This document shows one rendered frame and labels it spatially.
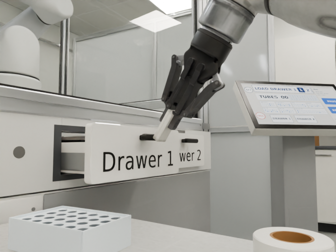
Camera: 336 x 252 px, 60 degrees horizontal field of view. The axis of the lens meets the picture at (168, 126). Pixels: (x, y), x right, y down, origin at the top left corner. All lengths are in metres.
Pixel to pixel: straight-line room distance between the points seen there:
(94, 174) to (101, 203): 0.18
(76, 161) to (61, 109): 0.12
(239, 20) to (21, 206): 0.51
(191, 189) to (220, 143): 1.31
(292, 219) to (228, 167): 0.97
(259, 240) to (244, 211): 2.02
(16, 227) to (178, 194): 0.64
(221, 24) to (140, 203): 0.51
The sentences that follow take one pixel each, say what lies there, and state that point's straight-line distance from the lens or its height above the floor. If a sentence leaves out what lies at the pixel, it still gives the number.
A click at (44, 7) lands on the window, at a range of 0.69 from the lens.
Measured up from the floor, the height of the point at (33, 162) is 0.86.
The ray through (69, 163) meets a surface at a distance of 0.61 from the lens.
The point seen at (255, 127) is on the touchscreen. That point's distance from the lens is 1.21.
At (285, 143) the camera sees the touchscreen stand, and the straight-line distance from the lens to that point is 1.39.
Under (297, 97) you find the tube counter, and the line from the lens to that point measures 1.46.
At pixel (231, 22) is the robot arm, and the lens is 0.54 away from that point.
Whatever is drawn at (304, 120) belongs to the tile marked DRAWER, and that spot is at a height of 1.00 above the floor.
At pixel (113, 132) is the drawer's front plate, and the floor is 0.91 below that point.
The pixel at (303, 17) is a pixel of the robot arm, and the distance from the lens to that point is 0.49.
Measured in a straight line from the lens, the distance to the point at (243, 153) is 2.26.
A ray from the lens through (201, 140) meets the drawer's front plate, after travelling 1.06.
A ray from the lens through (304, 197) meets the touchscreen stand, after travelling 1.45.
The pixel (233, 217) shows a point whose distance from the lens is 2.35.
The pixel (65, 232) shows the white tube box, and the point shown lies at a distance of 0.35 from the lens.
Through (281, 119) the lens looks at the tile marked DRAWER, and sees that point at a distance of 1.30.
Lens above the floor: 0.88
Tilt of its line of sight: 4 degrees up
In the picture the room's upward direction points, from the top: straight up
